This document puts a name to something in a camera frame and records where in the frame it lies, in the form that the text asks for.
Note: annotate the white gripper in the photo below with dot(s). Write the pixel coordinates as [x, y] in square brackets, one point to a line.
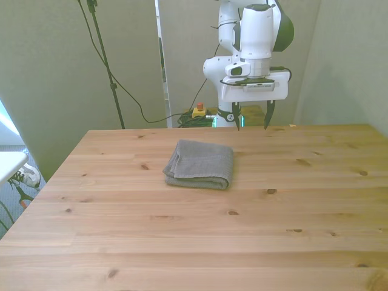
[279, 89]

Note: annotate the grey towel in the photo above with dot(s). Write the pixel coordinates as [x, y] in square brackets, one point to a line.
[201, 163]

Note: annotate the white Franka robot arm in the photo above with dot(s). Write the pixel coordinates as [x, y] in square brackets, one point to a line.
[256, 33]

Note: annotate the yellow emergency stop box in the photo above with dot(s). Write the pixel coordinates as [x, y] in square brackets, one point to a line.
[199, 112]

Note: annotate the white sneaker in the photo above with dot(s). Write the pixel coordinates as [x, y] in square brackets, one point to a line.
[30, 175]

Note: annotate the black orange stand leg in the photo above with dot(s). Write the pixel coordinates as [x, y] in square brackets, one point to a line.
[22, 195]

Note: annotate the white side table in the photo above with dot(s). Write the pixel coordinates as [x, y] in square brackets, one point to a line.
[9, 163]

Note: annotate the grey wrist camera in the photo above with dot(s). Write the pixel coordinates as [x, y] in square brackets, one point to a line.
[259, 86]

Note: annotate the white vertical frame strip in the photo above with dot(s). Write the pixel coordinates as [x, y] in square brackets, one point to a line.
[168, 100]

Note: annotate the dark camera stand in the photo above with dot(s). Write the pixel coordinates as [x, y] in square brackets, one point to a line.
[104, 60]

